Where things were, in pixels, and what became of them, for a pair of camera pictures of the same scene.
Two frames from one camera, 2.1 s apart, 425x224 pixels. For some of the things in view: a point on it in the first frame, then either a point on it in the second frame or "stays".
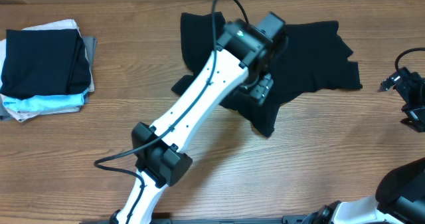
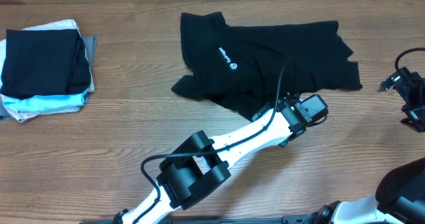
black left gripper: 259,91 → 263,110
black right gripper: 403,87 stays
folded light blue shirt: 43,102 stays
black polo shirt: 313,59 stays
